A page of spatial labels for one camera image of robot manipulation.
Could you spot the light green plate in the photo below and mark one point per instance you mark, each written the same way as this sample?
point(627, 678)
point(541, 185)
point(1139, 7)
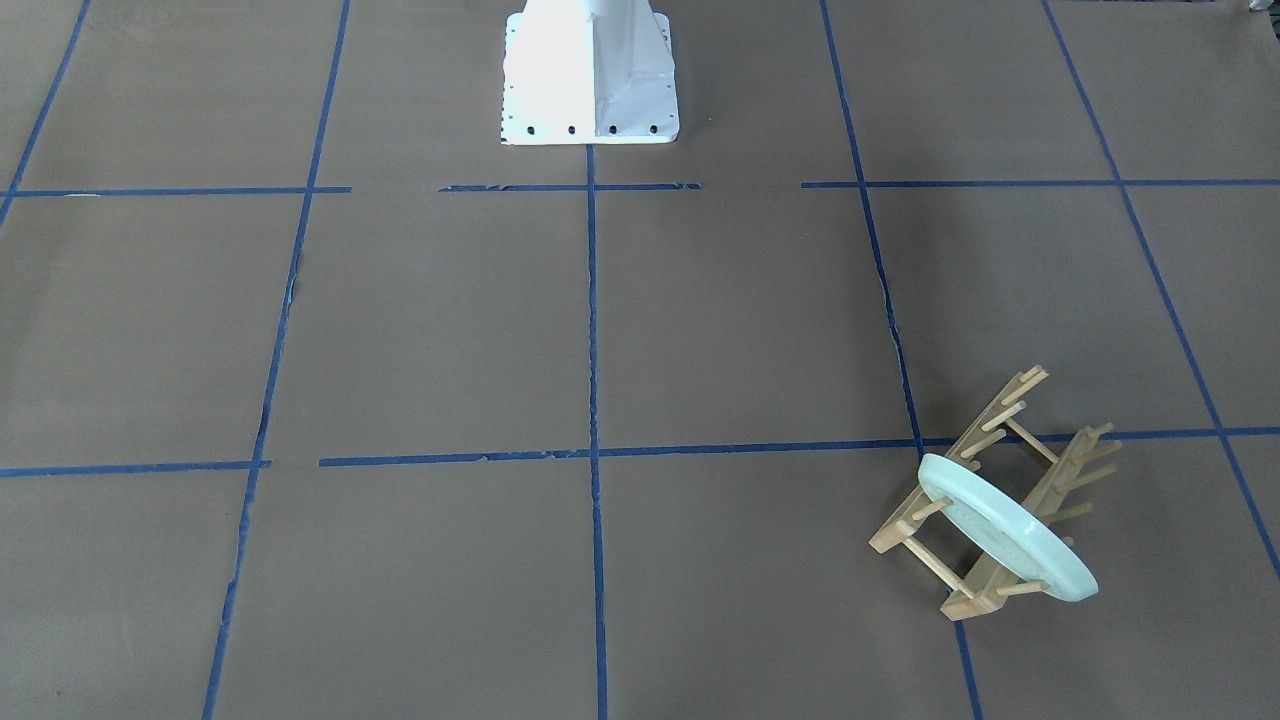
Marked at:
point(1013, 536)

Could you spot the wooden dish rack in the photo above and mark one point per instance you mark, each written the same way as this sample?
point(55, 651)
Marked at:
point(986, 587)

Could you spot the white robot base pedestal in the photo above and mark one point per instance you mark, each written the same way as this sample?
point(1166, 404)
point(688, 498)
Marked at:
point(580, 72)

